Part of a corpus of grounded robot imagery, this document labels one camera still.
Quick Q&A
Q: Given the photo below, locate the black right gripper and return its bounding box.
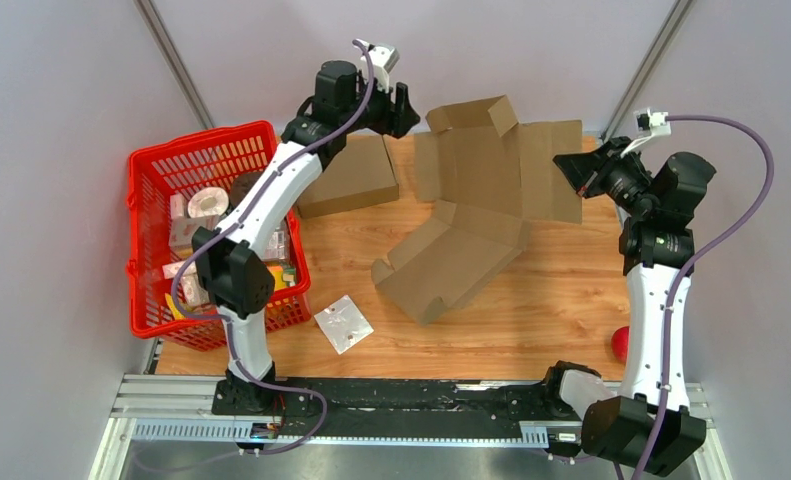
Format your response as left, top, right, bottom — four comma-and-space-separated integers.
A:
553, 136, 655, 217

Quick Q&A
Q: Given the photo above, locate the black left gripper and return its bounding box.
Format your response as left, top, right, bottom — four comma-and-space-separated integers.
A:
340, 70, 422, 141

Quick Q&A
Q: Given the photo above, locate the brown cardboard box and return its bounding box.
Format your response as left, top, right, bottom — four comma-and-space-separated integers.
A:
295, 135, 400, 219

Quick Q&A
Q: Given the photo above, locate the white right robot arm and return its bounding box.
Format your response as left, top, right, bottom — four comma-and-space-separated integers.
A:
541, 137, 716, 477

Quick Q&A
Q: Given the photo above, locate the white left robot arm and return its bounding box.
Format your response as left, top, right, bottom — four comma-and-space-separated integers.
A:
191, 53, 419, 415

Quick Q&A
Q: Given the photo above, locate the brown round cake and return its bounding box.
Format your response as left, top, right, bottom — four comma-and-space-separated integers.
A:
228, 171, 262, 209

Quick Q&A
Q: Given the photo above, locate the red apple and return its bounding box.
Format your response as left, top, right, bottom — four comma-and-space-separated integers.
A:
610, 326, 630, 364

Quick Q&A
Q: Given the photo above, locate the red plastic basket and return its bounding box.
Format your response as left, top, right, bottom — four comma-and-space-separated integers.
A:
125, 120, 313, 350

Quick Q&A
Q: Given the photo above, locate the pink white tape roll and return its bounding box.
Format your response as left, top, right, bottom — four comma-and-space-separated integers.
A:
187, 187, 230, 218

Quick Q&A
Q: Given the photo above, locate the clear plastic bag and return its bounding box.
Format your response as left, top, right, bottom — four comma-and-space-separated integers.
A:
314, 295, 374, 355

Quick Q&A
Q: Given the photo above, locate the pink white carton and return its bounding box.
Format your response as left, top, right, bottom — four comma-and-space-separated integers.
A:
168, 215, 220, 258

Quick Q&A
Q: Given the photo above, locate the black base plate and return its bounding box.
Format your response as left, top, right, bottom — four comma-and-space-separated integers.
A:
211, 377, 580, 440

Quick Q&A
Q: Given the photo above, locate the aluminium front rail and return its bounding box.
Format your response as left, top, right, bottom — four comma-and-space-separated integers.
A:
103, 374, 718, 446

